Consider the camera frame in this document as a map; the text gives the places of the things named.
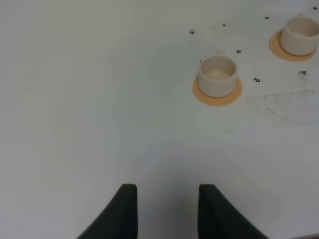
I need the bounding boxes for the white teacup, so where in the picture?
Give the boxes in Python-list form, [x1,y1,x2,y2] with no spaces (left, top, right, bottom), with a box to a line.
[280,15,319,56]
[198,49,239,98]

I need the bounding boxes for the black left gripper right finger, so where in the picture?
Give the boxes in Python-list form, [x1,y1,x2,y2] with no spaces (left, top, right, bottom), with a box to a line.
[198,184,267,239]

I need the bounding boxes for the white teacup middle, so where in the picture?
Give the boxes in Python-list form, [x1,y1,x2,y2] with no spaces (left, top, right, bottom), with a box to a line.
[280,15,319,56]

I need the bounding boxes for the white teacup near left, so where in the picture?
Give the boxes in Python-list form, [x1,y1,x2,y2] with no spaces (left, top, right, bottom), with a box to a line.
[198,49,239,98]

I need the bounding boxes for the orange coaster middle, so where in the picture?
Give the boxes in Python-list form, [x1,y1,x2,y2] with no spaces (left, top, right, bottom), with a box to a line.
[269,31,317,62]

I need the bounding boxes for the orange coaster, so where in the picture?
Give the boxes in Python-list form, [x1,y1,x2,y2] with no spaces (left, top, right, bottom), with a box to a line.
[192,77,243,106]
[269,31,317,62]

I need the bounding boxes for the orange coaster near left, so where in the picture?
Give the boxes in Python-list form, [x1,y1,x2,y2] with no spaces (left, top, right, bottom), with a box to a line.
[192,77,243,106]

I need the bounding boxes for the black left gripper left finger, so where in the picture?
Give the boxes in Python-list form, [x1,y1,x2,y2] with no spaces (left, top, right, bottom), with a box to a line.
[78,184,138,239]

